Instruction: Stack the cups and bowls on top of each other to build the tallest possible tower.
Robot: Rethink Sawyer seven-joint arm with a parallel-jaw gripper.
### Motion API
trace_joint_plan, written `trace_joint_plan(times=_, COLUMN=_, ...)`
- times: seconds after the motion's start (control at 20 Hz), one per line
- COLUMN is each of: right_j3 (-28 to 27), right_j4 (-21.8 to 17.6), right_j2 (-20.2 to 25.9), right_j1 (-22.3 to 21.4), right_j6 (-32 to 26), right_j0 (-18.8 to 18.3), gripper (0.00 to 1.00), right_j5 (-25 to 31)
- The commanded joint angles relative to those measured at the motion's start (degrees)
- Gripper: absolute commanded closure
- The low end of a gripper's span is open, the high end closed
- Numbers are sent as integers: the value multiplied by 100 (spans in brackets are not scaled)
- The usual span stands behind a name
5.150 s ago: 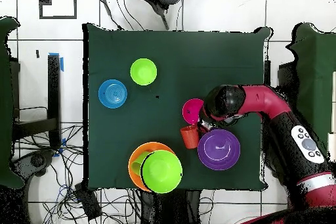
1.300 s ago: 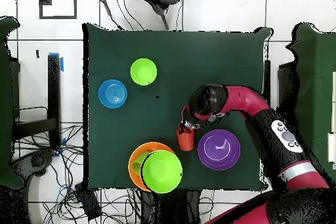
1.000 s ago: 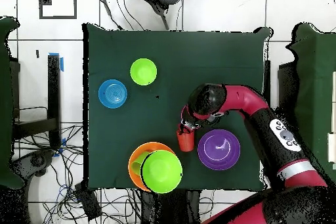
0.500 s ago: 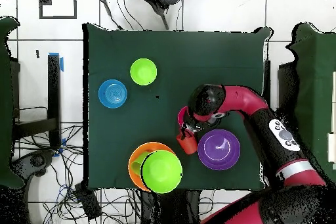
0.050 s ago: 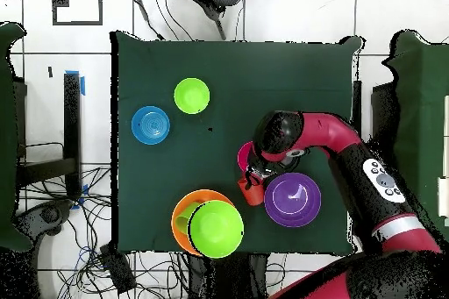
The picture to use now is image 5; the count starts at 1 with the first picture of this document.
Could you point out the blue bowl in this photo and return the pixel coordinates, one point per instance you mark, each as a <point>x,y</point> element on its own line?
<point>150,125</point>

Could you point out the green cup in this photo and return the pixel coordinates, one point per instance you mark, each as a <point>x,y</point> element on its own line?
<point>184,220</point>

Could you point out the black power strip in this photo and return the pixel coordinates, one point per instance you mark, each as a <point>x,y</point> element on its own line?
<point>117,271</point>

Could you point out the white box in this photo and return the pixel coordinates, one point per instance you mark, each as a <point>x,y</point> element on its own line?
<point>443,197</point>

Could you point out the red-orange cup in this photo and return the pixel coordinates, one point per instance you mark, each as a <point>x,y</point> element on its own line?
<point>254,193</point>

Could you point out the pink bowl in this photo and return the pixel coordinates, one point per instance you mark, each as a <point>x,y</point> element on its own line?
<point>243,157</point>

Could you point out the large orange bowl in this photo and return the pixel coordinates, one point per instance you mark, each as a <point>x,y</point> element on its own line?
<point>180,239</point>

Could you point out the dark green table cloth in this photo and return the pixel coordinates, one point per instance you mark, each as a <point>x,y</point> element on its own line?
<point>210,67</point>

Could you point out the blue tape strip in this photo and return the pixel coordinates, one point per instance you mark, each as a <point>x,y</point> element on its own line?
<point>82,85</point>

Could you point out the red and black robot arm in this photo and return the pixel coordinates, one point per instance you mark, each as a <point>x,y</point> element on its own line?
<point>326,130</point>

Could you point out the purple bowl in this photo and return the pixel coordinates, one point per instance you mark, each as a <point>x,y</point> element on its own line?
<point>292,200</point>

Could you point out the small green bowl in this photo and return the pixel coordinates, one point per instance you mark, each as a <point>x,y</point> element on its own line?
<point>191,95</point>

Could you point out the large green bowl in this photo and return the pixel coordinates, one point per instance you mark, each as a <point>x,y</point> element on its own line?
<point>215,229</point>

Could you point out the green cloth covered side table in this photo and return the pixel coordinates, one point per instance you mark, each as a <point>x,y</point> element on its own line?
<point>421,102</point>
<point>7,137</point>

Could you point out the black metal stand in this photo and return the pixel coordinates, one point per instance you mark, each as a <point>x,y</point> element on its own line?
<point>72,120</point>

